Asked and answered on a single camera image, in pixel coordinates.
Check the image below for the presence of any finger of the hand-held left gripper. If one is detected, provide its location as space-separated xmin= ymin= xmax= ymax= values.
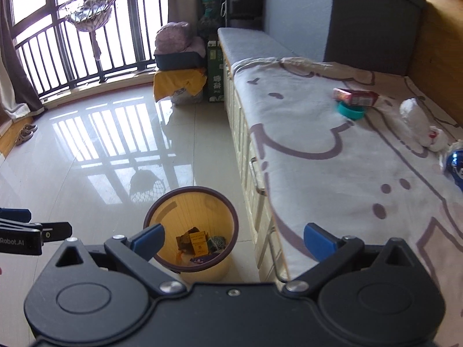
xmin=0 ymin=208 xmax=32 ymax=222
xmin=0 ymin=219 xmax=73 ymax=243

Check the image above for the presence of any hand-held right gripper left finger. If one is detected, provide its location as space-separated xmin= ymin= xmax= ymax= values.
xmin=54 ymin=223 xmax=185 ymax=297

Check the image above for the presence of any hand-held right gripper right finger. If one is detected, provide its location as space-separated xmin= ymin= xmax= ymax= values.
xmin=282 ymin=223 xmax=415 ymax=296

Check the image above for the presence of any yellow bin with brown rim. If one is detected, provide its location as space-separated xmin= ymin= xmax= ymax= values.
xmin=143 ymin=186 xmax=239 ymax=285

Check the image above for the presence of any dark brown packet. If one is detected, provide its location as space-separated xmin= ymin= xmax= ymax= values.
xmin=176 ymin=227 xmax=199 ymax=251

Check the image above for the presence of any orange brown small box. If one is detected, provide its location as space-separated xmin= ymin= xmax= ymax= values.
xmin=188 ymin=229 xmax=211 ymax=258

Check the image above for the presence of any pair of slippers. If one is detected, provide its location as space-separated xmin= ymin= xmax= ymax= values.
xmin=14 ymin=130 xmax=35 ymax=146

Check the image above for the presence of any white printed blanket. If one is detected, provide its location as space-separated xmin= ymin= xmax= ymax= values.
xmin=227 ymin=57 xmax=463 ymax=333

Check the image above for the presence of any white printed bag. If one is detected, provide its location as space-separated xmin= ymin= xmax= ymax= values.
xmin=170 ymin=87 xmax=205 ymax=106

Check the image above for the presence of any cream patterned cabinet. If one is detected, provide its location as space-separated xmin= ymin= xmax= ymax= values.
xmin=222 ymin=54 xmax=291 ymax=283

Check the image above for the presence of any red cardboard box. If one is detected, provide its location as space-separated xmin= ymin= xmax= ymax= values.
xmin=333 ymin=87 xmax=380 ymax=108

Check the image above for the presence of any brown curtain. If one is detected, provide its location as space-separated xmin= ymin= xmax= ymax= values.
xmin=167 ymin=0 xmax=203 ymax=41
xmin=0 ymin=0 xmax=46 ymax=121

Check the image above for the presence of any white plastic bag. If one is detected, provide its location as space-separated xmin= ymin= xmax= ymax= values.
xmin=399 ymin=97 xmax=432 ymax=147

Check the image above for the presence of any white wrapper with red label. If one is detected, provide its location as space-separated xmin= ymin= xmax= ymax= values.
xmin=427 ymin=126 xmax=450 ymax=152

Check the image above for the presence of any shiny blue ball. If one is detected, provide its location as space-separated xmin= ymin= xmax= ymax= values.
xmin=442 ymin=149 xmax=463 ymax=189

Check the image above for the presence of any yellow cloth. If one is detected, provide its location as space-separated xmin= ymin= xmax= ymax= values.
xmin=153 ymin=67 xmax=209 ymax=102

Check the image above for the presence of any black window railing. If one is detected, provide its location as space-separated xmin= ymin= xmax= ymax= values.
xmin=12 ymin=0 xmax=170 ymax=99

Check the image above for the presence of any green carton box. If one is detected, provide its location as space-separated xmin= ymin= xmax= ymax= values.
xmin=207 ymin=40 xmax=227 ymax=103

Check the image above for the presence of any dark storage basket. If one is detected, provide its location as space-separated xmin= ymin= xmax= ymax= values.
xmin=154 ymin=51 xmax=207 ymax=71

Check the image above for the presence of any pink pillow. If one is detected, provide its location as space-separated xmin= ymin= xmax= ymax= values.
xmin=155 ymin=22 xmax=207 ymax=58

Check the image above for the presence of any grey bench cushion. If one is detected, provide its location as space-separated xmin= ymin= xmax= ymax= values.
xmin=218 ymin=27 xmax=301 ymax=70

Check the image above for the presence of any hanging net basket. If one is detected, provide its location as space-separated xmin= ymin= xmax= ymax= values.
xmin=58 ymin=0 xmax=120 ymax=62

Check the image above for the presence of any wooden side panel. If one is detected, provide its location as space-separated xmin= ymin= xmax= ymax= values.
xmin=408 ymin=0 xmax=463 ymax=128

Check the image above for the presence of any metal cabinet handle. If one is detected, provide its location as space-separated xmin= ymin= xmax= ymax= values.
xmin=249 ymin=157 xmax=267 ymax=196

